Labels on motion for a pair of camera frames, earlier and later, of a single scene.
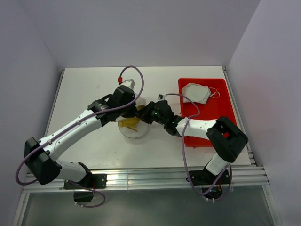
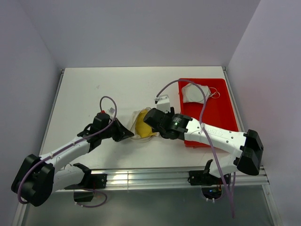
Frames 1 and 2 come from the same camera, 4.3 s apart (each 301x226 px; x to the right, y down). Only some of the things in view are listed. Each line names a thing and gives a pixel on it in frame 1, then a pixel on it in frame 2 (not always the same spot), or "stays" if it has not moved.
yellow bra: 131,122 -> 143,129
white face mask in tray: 198,93 stays
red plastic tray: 222,107 stays
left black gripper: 133,113 -> 122,132
